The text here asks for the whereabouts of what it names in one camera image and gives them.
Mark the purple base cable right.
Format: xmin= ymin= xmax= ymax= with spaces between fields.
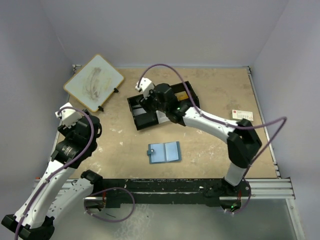
xmin=223 ymin=179 xmax=252 ymax=216

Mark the small white card box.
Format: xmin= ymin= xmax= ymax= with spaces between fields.
xmin=230 ymin=109 xmax=254 ymax=122

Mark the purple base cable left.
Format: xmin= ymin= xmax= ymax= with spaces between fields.
xmin=83 ymin=187 xmax=136 ymax=222

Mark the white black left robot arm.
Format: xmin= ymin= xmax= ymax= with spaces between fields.
xmin=1 ymin=115 xmax=102 ymax=240

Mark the black whiteboard stand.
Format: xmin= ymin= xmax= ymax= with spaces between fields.
xmin=97 ymin=87 xmax=119 ymax=112

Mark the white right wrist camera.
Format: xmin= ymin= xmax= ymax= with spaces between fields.
xmin=135 ymin=77 xmax=155 ymax=99

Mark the blue leather card holder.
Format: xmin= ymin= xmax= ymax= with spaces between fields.
xmin=146 ymin=141 xmax=182 ymax=164

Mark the yellow-framed whiteboard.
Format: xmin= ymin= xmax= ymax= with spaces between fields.
xmin=63 ymin=54 xmax=125 ymax=113

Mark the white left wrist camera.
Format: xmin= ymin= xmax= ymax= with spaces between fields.
xmin=55 ymin=102 xmax=83 ymax=129

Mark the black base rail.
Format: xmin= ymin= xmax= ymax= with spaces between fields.
xmin=73 ymin=169 xmax=252 ymax=208

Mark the gold card in tray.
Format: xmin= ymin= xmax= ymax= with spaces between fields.
xmin=175 ymin=91 xmax=189 ymax=101

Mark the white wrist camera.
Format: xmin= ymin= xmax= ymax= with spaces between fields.
xmin=135 ymin=77 xmax=155 ymax=99
xmin=55 ymin=102 xmax=83 ymax=129

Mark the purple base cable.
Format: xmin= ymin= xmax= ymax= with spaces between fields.
xmin=223 ymin=179 xmax=252 ymax=216
xmin=83 ymin=187 xmax=136 ymax=222

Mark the black and white tray organizer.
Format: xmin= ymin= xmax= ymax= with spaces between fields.
xmin=127 ymin=83 xmax=191 ymax=131

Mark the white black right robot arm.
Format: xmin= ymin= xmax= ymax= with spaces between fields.
xmin=135 ymin=78 xmax=262 ymax=187

